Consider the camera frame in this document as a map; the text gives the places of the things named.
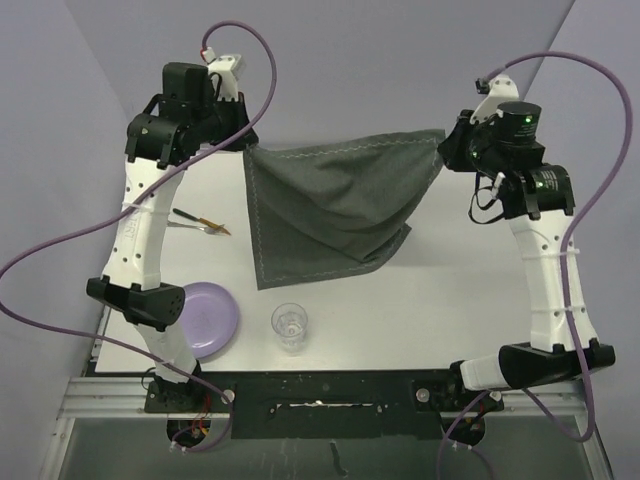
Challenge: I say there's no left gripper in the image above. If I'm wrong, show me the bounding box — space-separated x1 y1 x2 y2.
192 90 258 151

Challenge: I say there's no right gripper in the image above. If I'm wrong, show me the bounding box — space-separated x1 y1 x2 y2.
440 110 507 178

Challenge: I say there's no grey cloth napkin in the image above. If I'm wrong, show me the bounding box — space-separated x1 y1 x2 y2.
243 129 445 290

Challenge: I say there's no purple plate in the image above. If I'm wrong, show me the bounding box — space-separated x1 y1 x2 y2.
178 282 240 360

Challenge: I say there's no clear drinking glass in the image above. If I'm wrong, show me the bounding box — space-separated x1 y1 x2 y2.
271 303 308 351

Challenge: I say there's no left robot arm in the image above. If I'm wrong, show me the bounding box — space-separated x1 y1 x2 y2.
86 54 258 411

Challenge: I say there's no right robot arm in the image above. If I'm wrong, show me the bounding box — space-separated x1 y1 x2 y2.
438 101 616 409

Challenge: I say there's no silver fork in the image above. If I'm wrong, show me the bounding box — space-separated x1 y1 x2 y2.
167 221 220 235

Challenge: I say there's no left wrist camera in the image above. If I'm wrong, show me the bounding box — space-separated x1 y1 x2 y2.
200 47 245 101

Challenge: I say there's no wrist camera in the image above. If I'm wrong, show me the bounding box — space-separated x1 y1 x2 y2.
474 74 520 120
200 47 245 101

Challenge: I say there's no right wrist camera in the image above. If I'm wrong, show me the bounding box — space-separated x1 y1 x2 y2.
474 74 520 120

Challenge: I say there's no green handled knife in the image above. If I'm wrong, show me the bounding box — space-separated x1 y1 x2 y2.
172 208 231 236

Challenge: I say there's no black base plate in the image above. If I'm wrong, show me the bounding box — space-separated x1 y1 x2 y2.
144 369 504 440

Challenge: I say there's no aluminium frame rail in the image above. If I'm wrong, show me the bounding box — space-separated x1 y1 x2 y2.
58 377 587 419

